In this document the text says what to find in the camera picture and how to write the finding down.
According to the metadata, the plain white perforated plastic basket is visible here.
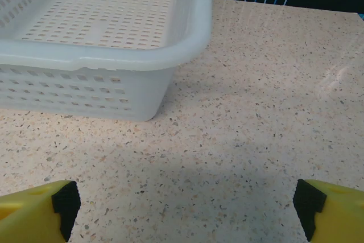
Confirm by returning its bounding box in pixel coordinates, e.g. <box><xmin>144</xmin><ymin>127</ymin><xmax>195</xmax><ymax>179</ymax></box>
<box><xmin>0</xmin><ymin>0</ymin><xmax>213</xmax><ymax>122</ymax></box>

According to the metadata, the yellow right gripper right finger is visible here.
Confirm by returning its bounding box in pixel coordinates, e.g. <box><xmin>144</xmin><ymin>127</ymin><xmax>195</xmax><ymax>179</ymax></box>
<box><xmin>292</xmin><ymin>179</ymin><xmax>364</xmax><ymax>243</ymax></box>

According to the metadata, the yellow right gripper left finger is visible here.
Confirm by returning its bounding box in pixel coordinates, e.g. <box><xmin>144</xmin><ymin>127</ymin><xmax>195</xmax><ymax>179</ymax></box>
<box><xmin>0</xmin><ymin>180</ymin><xmax>82</xmax><ymax>243</ymax></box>

